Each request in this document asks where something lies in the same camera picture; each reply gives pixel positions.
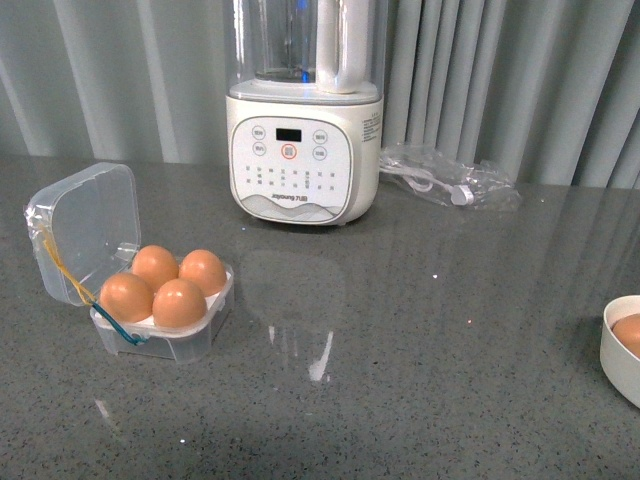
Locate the white blender appliance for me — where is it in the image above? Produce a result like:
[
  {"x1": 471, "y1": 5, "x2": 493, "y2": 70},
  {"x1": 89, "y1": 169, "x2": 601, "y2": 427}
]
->
[{"x1": 223, "y1": 1, "x2": 388, "y2": 225}]

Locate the white power cable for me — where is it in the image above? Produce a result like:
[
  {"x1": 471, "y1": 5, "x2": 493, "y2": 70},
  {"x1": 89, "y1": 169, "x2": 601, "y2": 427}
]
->
[{"x1": 378, "y1": 159, "x2": 474, "y2": 206}]

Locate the clear plastic egg box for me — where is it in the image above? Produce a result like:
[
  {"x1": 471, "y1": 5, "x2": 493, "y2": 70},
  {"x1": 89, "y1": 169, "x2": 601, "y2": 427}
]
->
[{"x1": 24, "y1": 163, "x2": 234, "y2": 364}]

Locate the blue rubber band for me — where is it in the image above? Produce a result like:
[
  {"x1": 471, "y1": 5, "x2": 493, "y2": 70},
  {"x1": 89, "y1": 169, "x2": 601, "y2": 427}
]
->
[{"x1": 92, "y1": 301, "x2": 147, "y2": 346}]

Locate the clear plastic bag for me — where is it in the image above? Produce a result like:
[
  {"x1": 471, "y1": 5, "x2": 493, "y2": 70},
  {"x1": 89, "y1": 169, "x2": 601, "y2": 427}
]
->
[{"x1": 379, "y1": 143, "x2": 521, "y2": 212}]

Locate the yellow rubber band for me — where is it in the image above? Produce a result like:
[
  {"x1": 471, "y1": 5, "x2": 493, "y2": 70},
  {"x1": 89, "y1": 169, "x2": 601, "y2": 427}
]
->
[{"x1": 42, "y1": 230, "x2": 97, "y2": 306}]

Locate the brown egg in bowl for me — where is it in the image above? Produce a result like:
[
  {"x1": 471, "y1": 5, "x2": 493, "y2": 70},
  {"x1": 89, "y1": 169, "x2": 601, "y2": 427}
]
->
[{"x1": 612, "y1": 313, "x2": 640, "y2": 358}]

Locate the white round bowl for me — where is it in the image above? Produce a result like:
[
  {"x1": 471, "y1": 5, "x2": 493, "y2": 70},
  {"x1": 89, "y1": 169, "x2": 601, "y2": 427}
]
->
[{"x1": 600, "y1": 295, "x2": 639, "y2": 407}]

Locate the brown egg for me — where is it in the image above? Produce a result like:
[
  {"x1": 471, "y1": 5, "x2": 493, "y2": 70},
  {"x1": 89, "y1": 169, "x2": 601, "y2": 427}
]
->
[
  {"x1": 179, "y1": 249, "x2": 227, "y2": 297},
  {"x1": 99, "y1": 272, "x2": 154, "y2": 323},
  {"x1": 612, "y1": 313, "x2": 640, "y2": 358},
  {"x1": 152, "y1": 278, "x2": 207, "y2": 328},
  {"x1": 131, "y1": 245, "x2": 179, "y2": 293}
]

